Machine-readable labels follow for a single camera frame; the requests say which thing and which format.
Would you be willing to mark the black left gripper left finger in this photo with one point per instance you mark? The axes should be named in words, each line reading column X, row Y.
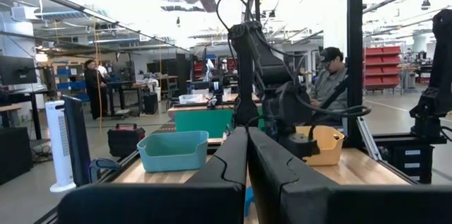
column 212, row 199

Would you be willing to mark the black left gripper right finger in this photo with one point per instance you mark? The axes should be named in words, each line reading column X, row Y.
column 282, row 199

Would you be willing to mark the blue half-cylinder block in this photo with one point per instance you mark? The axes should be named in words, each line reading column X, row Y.
column 249, row 201

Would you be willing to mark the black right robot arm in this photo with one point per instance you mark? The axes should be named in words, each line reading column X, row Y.
column 247, row 58

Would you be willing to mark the teal plastic bin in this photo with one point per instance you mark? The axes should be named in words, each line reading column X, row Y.
column 169, row 153

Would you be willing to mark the yellow plastic bin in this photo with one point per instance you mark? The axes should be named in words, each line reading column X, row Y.
column 328, row 146

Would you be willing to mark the green panel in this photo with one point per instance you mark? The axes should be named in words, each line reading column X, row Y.
column 203, row 123

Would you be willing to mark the clear plastic tub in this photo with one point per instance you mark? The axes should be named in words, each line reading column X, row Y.
column 190, row 99

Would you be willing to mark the black computer case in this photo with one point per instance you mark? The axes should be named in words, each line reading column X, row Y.
column 125, row 141

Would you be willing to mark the silver aluminium strut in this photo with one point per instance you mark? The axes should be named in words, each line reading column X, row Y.
column 369, row 139

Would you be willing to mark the table edge clamp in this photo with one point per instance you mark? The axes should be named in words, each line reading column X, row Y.
column 102, row 164

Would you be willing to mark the person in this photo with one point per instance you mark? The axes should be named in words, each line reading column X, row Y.
column 93, row 89
column 330, row 82

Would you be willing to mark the black drawer unit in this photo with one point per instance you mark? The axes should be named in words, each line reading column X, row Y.
column 411, row 164

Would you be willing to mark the tall black column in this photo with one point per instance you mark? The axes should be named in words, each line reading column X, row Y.
column 76, row 139

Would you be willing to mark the white tower fan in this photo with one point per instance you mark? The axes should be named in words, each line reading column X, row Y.
column 58, row 146

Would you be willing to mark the shelf with red bins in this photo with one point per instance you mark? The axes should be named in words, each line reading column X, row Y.
column 383, row 68

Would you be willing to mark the shelf with blue bins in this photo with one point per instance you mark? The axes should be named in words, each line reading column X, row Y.
column 70, row 84

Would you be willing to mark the black desk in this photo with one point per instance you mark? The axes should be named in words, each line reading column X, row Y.
column 36, row 118

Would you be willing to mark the black cabinet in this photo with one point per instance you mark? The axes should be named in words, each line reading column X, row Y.
column 14, row 155

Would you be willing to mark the black monitor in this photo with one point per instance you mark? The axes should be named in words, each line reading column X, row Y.
column 17, row 70

